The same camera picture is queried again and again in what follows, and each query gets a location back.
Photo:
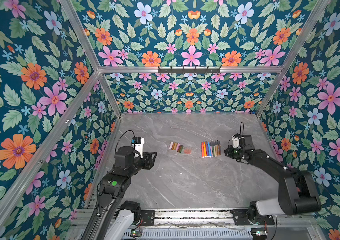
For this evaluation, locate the right small circuit board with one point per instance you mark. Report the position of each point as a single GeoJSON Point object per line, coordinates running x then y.
{"type": "Point", "coordinates": [259, 234]}

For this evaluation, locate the small circuit board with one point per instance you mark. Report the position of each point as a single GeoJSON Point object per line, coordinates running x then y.
{"type": "Point", "coordinates": [259, 234]}
{"type": "Point", "coordinates": [135, 234]}

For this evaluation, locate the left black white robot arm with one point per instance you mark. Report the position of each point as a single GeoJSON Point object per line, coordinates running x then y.
{"type": "Point", "coordinates": [112, 188]}

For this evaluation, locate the brown pen tan cap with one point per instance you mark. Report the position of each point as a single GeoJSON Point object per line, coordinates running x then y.
{"type": "Point", "coordinates": [216, 148]}

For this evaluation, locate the blue highlighter pen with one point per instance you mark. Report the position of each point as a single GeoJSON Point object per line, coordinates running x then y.
{"type": "Point", "coordinates": [209, 147]}

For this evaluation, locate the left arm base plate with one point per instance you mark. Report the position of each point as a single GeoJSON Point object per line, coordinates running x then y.
{"type": "Point", "coordinates": [145, 218]}

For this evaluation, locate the black hook rack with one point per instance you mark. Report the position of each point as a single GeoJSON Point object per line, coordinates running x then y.
{"type": "Point", "coordinates": [186, 70]}

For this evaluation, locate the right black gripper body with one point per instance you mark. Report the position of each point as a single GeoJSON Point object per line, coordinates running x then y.
{"type": "Point", "coordinates": [234, 153]}

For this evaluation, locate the left small circuit board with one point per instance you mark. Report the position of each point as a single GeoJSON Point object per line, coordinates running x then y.
{"type": "Point", "coordinates": [135, 234]}

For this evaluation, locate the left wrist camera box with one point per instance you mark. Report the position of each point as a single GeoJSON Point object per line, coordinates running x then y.
{"type": "Point", "coordinates": [137, 143]}

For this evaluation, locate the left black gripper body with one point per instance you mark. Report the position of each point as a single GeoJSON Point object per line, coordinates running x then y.
{"type": "Point", "coordinates": [145, 161]}

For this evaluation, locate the orange highlighter pen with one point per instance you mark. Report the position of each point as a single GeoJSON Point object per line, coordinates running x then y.
{"type": "Point", "coordinates": [205, 150]}

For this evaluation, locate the red highlighter pen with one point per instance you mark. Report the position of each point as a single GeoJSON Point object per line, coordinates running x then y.
{"type": "Point", "coordinates": [202, 150]}

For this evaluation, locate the purple highlighter pen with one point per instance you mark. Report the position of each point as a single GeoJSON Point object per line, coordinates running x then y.
{"type": "Point", "coordinates": [207, 150]}

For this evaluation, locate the aluminium front rail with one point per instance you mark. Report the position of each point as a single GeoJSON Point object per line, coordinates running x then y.
{"type": "Point", "coordinates": [221, 217]}

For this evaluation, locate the beige pen pink cap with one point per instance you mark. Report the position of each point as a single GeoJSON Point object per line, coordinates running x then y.
{"type": "Point", "coordinates": [215, 148]}

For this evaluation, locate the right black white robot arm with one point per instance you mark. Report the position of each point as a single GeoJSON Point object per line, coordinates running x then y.
{"type": "Point", "coordinates": [297, 192]}

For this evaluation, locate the red pen cap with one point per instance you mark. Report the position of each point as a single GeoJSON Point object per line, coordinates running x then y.
{"type": "Point", "coordinates": [187, 150]}

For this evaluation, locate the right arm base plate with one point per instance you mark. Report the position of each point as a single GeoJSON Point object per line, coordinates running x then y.
{"type": "Point", "coordinates": [240, 217]}

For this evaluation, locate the white slotted cable duct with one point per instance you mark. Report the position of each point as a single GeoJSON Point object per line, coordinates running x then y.
{"type": "Point", "coordinates": [191, 234]}

